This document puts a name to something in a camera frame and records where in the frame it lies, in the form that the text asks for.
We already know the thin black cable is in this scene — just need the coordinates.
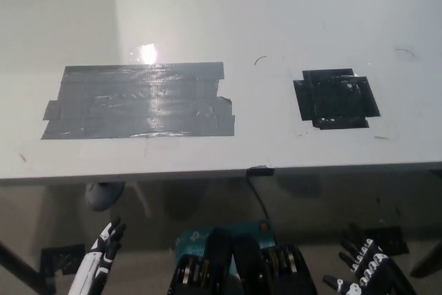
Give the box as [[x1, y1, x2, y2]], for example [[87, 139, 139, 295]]
[[248, 174, 270, 222]]

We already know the black tape square patch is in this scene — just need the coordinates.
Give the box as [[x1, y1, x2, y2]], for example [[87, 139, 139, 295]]
[[292, 68, 382, 130]]

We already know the grey rounded shoe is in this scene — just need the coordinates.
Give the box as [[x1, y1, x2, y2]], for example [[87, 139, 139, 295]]
[[84, 181, 125, 211]]

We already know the black desk leg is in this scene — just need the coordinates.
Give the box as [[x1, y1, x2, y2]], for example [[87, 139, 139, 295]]
[[410, 241, 442, 278], [0, 239, 56, 295]]

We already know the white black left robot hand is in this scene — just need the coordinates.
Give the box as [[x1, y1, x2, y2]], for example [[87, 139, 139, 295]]
[[68, 216, 127, 295]]

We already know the black teal robot torso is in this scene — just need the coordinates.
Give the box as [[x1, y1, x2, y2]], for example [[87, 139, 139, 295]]
[[167, 220, 318, 295]]

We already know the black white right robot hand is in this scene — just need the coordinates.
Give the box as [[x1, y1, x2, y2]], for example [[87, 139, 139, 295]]
[[323, 222, 417, 295]]

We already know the grey duct tape patch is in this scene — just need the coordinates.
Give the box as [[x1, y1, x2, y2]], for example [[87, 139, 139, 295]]
[[40, 62, 236, 140]]

